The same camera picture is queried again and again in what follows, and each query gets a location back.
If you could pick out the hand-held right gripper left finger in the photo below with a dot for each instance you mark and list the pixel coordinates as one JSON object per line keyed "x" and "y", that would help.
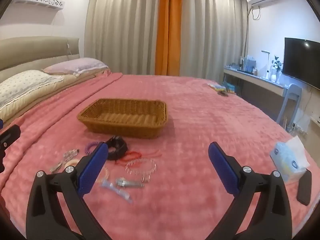
{"x": 91, "y": 170}

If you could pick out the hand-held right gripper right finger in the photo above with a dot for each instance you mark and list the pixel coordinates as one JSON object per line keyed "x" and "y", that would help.
{"x": 223, "y": 167}

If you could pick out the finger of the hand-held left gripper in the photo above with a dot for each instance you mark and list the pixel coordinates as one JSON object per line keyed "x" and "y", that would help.
{"x": 10, "y": 136}

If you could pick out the light blue hair clip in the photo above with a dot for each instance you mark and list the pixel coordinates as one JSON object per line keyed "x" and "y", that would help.
{"x": 117, "y": 191}

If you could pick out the silver metal clip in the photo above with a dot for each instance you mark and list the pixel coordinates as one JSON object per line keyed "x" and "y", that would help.
{"x": 128, "y": 183}

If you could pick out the brown wicker basket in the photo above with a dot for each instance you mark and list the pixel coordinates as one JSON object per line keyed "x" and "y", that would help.
{"x": 125, "y": 116}

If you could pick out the black scrunchie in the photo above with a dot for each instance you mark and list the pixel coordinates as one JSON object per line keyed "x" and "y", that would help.
{"x": 117, "y": 145}

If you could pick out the white floral pillow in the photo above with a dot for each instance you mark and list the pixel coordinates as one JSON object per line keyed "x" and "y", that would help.
{"x": 22, "y": 85}

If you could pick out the pink blanket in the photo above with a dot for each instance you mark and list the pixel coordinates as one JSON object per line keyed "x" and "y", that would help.
{"x": 200, "y": 120}

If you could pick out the beige pillow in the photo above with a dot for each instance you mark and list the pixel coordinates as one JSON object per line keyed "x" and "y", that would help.
{"x": 50, "y": 90}

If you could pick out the blue tissue pack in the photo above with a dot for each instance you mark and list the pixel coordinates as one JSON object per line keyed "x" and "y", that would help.
{"x": 287, "y": 160}

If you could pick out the small dark object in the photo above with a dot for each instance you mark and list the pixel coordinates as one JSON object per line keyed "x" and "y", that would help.
{"x": 223, "y": 93}

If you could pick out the colourful packet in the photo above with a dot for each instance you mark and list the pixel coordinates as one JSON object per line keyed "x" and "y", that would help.
{"x": 221, "y": 87}

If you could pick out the black phone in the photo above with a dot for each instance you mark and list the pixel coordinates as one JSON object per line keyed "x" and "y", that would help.
{"x": 305, "y": 187}

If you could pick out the white power strip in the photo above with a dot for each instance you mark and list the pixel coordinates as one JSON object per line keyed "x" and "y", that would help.
{"x": 298, "y": 128}

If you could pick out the beige padded headboard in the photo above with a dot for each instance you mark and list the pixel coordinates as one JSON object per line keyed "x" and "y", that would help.
{"x": 32, "y": 52}

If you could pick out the grey desk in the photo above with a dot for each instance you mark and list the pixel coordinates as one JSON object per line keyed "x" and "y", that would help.
{"x": 252, "y": 78}

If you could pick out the blue-grey chair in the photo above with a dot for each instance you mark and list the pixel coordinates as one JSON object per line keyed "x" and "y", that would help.
{"x": 291, "y": 97}

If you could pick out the lilac pillow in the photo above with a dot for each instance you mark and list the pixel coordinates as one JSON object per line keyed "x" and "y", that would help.
{"x": 77, "y": 65}

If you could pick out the books on desk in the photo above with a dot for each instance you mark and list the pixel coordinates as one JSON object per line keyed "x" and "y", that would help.
{"x": 248, "y": 65}

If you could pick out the white vase with flowers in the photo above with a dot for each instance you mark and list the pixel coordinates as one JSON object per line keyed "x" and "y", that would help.
{"x": 276, "y": 72}

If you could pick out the white desk lamp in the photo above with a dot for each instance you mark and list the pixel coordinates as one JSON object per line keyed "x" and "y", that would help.
{"x": 267, "y": 62}

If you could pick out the black television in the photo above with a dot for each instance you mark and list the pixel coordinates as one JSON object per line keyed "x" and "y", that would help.
{"x": 302, "y": 57}

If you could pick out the beige curtain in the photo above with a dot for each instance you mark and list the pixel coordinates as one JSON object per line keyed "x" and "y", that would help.
{"x": 212, "y": 30}
{"x": 120, "y": 25}

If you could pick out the orange curtain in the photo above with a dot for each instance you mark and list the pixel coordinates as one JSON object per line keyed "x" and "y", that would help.
{"x": 168, "y": 30}

